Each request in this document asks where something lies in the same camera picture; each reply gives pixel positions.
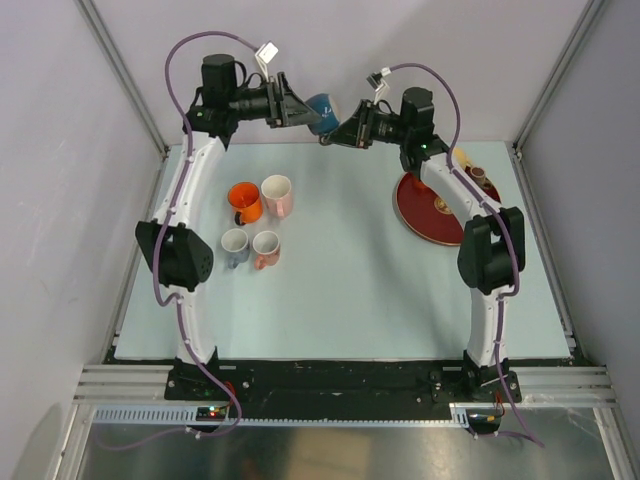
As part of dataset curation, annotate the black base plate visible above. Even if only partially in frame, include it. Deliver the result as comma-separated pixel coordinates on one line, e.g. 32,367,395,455
164,359,522,422

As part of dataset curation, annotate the red round tray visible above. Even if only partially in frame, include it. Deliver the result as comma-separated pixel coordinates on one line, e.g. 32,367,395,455
393,172,502,247

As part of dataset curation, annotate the blue mug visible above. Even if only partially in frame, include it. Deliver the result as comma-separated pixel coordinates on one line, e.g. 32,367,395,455
306,93,341,136

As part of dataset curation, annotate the pink mug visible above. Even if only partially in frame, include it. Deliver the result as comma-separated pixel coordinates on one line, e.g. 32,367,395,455
252,231,281,270

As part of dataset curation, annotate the right aluminium frame post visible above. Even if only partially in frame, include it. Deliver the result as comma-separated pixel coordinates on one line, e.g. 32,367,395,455
511,0,610,160

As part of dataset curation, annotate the brown mug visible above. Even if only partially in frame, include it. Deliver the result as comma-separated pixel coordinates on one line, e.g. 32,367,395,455
469,167,491,190

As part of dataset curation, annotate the yellow mug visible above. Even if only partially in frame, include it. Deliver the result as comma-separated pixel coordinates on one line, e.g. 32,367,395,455
453,147,473,170

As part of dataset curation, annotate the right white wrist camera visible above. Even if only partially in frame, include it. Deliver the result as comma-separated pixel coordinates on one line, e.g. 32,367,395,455
367,67,391,104

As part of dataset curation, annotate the left aluminium frame post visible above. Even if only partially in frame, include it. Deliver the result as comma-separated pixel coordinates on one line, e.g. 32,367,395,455
73,0,168,161

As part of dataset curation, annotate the white cable duct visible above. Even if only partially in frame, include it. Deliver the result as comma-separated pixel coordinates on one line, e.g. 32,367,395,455
92,405,471,429

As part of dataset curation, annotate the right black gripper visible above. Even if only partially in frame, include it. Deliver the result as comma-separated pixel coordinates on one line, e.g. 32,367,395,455
324,101,410,151

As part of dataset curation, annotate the orange mug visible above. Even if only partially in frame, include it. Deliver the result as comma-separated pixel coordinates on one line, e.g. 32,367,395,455
227,182,263,226

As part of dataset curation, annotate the aluminium frame post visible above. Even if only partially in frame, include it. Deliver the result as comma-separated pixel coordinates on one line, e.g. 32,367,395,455
73,0,168,161
511,0,610,160

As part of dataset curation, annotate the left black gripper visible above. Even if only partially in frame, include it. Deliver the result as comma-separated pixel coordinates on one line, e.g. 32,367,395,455
228,73,321,130

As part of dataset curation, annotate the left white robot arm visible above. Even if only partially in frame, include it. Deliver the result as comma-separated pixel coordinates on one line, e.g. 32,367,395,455
135,51,320,399

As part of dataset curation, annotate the aluminium rail bar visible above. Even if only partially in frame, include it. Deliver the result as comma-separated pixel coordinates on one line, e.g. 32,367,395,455
515,367,617,408

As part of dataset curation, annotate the grey mug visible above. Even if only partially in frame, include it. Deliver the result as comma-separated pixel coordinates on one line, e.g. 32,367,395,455
221,228,250,269

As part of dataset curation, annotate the pale pink cup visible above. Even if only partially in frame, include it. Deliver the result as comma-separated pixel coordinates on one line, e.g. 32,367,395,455
260,174,293,219

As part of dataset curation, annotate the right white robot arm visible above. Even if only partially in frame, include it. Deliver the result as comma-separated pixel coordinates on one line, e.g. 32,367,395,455
311,87,526,401

